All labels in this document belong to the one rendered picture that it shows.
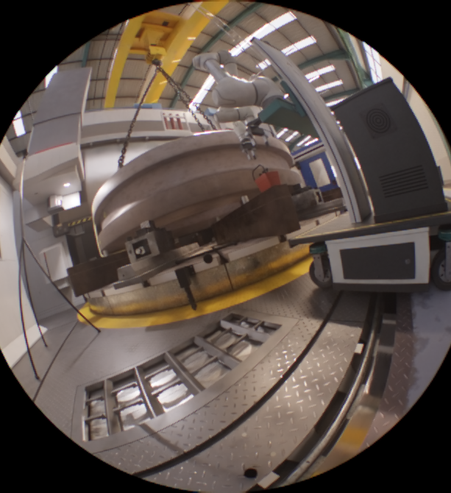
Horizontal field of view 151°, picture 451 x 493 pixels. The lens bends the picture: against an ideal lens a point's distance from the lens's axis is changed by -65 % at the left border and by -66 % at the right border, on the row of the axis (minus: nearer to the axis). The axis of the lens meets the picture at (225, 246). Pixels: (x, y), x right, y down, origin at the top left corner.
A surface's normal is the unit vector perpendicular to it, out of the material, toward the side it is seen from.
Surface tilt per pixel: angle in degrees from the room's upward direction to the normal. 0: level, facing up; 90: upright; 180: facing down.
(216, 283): 90
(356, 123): 90
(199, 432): 0
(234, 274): 90
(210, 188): 90
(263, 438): 0
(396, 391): 0
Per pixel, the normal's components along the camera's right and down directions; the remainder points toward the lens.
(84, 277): 0.84, -0.24
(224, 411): -0.30, -0.95
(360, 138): -0.83, 0.30
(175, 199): 0.01, 0.07
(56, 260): 0.59, -0.13
